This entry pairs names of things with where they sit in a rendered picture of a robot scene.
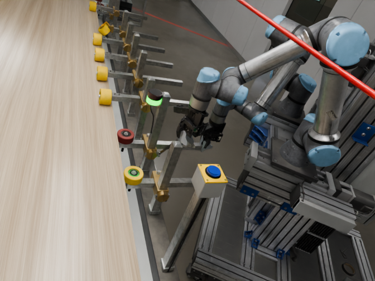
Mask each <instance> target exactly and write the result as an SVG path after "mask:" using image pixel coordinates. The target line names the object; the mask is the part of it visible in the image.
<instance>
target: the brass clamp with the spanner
mask: <svg viewBox="0 0 375 281"><path fill-rule="evenodd" d="M142 140H144V143H145V145H144V148H143V151H144V154H145V157H147V159H155V158H156V157H157V154H156V151H157V148H148V146H147V141H148V137H146V134H143V136H142Z"/></svg>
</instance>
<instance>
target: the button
mask: <svg viewBox="0 0 375 281"><path fill-rule="evenodd" d="M207 173H208V174H210V175H211V176H213V177H218V176H220V174H221V171H220V169H219V168H218V167H216V166H208V167H207Z"/></svg>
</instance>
